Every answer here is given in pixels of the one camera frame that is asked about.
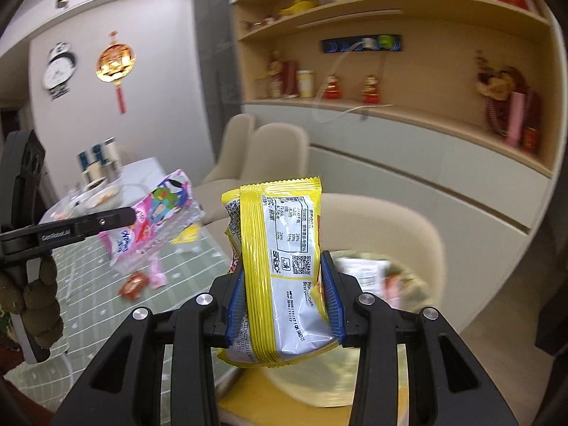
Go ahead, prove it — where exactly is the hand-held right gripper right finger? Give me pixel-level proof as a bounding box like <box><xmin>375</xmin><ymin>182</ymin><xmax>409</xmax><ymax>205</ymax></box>
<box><xmin>320</xmin><ymin>251</ymin><xmax>509</xmax><ymax>426</ymax></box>

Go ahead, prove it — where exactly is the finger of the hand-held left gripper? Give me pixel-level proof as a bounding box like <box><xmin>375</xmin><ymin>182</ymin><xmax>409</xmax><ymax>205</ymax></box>
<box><xmin>0</xmin><ymin>206</ymin><xmax>136</xmax><ymax>267</ymax></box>

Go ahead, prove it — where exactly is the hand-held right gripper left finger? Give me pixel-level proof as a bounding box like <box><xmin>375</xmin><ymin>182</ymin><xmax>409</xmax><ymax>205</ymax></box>
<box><xmin>58</xmin><ymin>271</ymin><xmax>247</xmax><ymax>426</ymax></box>

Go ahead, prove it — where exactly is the pink colourful snack packet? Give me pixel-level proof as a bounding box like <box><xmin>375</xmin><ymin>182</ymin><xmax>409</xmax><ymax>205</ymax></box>
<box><xmin>98</xmin><ymin>169</ymin><xmax>206</xmax><ymax>273</ymax></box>

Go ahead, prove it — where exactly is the yellow snack packet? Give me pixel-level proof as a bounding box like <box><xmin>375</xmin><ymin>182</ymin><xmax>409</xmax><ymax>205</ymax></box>
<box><xmin>217</xmin><ymin>176</ymin><xmax>340</xmax><ymax>369</ymax></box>

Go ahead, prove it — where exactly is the person's left hand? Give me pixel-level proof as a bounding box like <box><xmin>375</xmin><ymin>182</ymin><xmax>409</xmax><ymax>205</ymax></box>
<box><xmin>0</xmin><ymin>255</ymin><xmax>63</xmax><ymax>351</ymax></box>

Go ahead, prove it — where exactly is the white gold rimmed bowl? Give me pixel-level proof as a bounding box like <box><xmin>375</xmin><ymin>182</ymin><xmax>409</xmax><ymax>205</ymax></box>
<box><xmin>86</xmin><ymin>185</ymin><xmax>122</xmax><ymax>209</ymax></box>

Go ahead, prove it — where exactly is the green checked tablecloth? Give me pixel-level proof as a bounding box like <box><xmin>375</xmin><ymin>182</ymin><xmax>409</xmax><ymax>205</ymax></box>
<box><xmin>0</xmin><ymin>226</ymin><xmax>242</xmax><ymax>413</ymax></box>

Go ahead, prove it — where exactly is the small red packet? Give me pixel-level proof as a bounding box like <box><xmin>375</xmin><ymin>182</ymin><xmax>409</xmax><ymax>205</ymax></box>
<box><xmin>119</xmin><ymin>272</ymin><xmax>149</xmax><ymax>297</ymax></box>

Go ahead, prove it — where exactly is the yellow seat cushion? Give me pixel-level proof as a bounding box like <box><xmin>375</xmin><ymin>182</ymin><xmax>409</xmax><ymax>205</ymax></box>
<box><xmin>217</xmin><ymin>346</ymin><xmax>413</xmax><ymax>426</ymax></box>

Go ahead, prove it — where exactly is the small pink packet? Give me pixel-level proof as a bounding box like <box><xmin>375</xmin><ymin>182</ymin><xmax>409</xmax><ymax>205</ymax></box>
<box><xmin>148</xmin><ymin>255</ymin><xmax>167</xmax><ymax>288</ymax></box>

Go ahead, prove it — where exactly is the beige chair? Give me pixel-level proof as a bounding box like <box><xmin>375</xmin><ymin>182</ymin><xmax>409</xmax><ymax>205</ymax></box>
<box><xmin>262</xmin><ymin>193</ymin><xmax>444</xmax><ymax>409</ymax></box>
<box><xmin>191</xmin><ymin>123</ymin><xmax>310</xmax><ymax>227</ymax></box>
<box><xmin>195</xmin><ymin>113</ymin><xmax>256</xmax><ymax>182</ymax></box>

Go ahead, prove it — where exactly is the small yellow wrapper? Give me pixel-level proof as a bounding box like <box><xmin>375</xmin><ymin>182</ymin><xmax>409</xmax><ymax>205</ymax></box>
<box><xmin>171</xmin><ymin>224</ymin><xmax>200</xmax><ymax>245</ymax></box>

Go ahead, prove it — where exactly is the red gold hanging ornament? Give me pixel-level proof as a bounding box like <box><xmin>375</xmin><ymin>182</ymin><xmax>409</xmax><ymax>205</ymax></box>
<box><xmin>95</xmin><ymin>31</ymin><xmax>136</xmax><ymax>114</ymax></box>

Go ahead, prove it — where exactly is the white sideboard cabinet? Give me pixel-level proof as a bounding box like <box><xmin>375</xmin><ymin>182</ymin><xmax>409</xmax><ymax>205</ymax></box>
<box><xmin>242</xmin><ymin>100</ymin><xmax>551</xmax><ymax>333</ymax></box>

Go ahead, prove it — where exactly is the red gold figurine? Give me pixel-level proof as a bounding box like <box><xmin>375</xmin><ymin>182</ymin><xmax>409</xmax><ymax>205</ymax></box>
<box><xmin>360</xmin><ymin>75</ymin><xmax>381</xmax><ymax>105</ymax></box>
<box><xmin>323</xmin><ymin>73</ymin><xmax>342</xmax><ymax>99</ymax></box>

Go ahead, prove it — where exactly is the white jar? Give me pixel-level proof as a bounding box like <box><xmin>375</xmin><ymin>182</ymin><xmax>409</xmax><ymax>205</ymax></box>
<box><xmin>296</xmin><ymin>70</ymin><xmax>315</xmax><ymax>97</ymax></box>

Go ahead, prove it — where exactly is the dark red bag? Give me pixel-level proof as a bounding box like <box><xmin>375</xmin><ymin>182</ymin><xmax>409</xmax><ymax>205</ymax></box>
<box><xmin>282</xmin><ymin>60</ymin><xmax>299</xmax><ymax>97</ymax></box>

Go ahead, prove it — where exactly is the gold doll figurine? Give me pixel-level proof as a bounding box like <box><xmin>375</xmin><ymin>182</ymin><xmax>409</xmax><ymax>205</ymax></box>
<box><xmin>266</xmin><ymin>51</ymin><xmax>285</xmax><ymax>98</ymax></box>

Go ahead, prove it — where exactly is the black power strip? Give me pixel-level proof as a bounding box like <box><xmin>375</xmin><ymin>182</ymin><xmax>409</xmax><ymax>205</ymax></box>
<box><xmin>320</xmin><ymin>34</ymin><xmax>404</xmax><ymax>54</ymax></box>

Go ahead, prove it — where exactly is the red can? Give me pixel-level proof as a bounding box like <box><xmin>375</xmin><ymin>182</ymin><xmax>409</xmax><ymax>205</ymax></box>
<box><xmin>521</xmin><ymin>126</ymin><xmax>540</xmax><ymax>152</ymax></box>

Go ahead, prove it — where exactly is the pink box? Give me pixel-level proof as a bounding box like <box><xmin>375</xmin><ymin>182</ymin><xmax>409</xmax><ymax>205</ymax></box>
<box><xmin>506</xmin><ymin>91</ymin><xmax>526</xmax><ymax>147</ymax></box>

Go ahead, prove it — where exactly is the red doll decoration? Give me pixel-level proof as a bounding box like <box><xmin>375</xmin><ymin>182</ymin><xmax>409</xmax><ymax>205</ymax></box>
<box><xmin>475</xmin><ymin>51</ymin><xmax>544</xmax><ymax>138</ymax></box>

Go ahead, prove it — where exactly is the yellow teapot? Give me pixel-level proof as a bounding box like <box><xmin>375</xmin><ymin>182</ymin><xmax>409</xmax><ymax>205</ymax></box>
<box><xmin>279</xmin><ymin>0</ymin><xmax>318</xmax><ymax>16</ymax></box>

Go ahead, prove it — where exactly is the panda wall clock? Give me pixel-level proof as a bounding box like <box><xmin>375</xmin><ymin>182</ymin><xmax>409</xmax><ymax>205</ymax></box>
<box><xmin>43</xmin><ymin>42</ymin><xmax>77</xmax><ymax>100</ymax></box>

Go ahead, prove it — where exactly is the white cable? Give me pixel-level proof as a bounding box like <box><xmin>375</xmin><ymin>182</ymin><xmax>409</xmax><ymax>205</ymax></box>
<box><xmin>311</xmin><ymin>40</ymin><xmax>395</xmax><ymax>125</ymax></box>

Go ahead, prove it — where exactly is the wooden wall shelf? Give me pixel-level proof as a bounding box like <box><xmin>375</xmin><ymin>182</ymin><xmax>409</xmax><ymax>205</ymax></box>
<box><xmin>228</xmin><ymin>0</ymin><xmax>564</xmax><ymax>178</ymax></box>

